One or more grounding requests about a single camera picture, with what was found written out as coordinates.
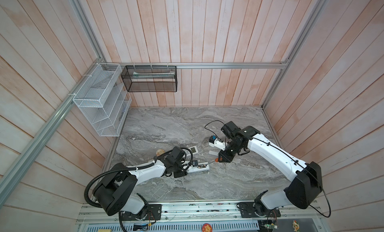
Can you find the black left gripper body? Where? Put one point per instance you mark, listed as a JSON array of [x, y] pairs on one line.
[[177, 171]]

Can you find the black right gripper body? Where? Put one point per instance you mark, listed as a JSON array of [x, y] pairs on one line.
[[230, 148]]

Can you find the white battery cover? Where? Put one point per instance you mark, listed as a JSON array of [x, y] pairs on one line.
[[213, 153]]

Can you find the white TV remote control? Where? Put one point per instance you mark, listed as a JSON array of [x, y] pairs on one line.
[[196, 170]]

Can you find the orange handled screwdriver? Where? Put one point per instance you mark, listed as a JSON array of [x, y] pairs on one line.
[[216, 160]]

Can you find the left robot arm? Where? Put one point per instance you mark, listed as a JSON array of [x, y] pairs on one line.
[[112, 190]]

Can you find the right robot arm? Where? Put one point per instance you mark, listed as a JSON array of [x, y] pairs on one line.
[[305, 178]]

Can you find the white air conditioner remote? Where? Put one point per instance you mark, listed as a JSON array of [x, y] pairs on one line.
[[193, 150]]

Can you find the round wooden coaster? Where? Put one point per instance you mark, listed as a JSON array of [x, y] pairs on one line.
[[160, 152]]

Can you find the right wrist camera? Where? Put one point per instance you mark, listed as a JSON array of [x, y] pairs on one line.
[[215, 142]]

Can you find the horizontal aluminium frame rail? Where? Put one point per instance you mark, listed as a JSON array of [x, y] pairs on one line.
[[212, 65]]

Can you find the white wire mesh shelf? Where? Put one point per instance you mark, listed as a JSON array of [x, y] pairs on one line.
[[103, 100]]

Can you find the black wire mesh basket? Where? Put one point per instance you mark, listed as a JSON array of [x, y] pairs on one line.
[[150, 78]]

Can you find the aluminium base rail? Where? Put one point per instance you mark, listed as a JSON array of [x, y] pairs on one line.
[[195, 211]]

